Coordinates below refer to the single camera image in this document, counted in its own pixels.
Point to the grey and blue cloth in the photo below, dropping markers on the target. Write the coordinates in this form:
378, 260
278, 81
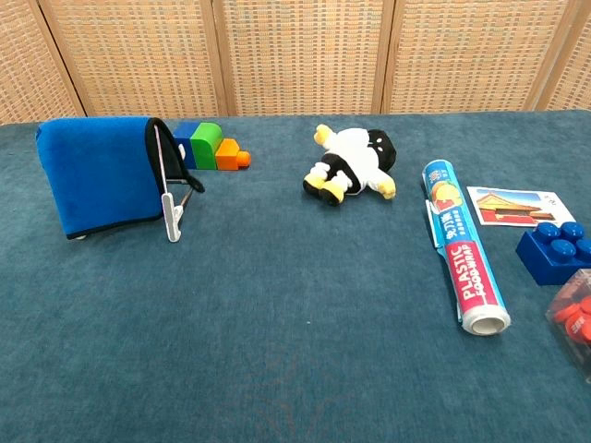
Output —
101, 175

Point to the black white plush doll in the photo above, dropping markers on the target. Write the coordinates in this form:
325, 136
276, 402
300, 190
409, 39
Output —
355, 157

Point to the orange toy block with peg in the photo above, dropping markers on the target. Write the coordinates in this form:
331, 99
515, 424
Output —
226, 159

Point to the green rounded toy block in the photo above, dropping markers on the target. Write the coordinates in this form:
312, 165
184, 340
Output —
205, 147

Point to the teal carpet table cover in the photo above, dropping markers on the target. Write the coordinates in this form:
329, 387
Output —
231, 323

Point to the blue rectangular toy block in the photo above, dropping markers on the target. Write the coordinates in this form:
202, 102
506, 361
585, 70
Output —
184, 133

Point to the woven bamboo folding screen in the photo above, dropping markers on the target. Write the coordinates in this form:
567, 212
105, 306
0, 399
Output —
300, 55

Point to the plastic food wrap roll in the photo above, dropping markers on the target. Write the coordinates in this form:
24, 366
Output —
466, 258

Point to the red palace picture postcard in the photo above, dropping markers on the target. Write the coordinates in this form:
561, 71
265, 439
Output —
508, 205

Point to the blue four-stud building brick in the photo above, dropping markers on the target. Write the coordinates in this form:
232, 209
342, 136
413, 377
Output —
540, 258

